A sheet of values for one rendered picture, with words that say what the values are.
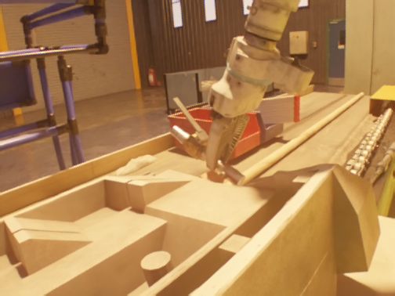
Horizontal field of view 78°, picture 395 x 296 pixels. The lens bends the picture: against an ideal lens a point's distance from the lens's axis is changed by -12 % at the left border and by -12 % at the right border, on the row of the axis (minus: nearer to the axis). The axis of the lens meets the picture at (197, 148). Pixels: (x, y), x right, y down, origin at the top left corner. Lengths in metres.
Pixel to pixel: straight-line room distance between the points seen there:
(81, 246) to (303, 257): 0.25
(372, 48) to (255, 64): 5.50
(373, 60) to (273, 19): 5.52
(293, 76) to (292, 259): 0.25
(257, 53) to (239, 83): 0.06
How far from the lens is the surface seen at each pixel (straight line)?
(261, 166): 0.90
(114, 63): 12.08
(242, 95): 0.42
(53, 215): 0.47
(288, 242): 0.23
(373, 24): 5.89
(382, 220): 0.65
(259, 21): 0.41
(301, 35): 9.80
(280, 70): 0.40
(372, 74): 5.91
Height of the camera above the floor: 1.13
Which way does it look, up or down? 19 degrees down
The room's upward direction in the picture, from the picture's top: 5 degrees counter-clockwise
